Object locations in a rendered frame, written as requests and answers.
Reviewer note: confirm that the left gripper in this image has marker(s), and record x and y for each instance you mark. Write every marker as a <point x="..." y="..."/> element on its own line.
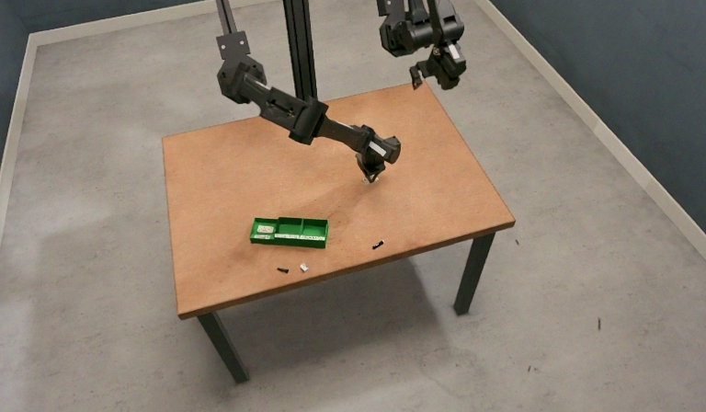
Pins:
<point x="415" y="75"/>

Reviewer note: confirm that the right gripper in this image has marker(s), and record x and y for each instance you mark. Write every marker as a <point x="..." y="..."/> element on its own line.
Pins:
<point x="366" y="164"/>

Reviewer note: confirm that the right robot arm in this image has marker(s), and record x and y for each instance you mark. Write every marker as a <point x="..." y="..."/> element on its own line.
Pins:
<point x="307" y="119"/>

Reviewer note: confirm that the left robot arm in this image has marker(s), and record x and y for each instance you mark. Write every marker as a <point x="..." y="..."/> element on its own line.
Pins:
<point x="446" y="34"/>

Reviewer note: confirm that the white domino with black pips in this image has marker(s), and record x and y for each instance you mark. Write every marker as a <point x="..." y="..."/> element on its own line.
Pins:
<point x="366" y="181"/>
<point x="265" y="229"/>

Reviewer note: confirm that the green three-compartment sorting bin rack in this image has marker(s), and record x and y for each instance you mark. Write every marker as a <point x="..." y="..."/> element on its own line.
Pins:
<point x="290" y="231"/>

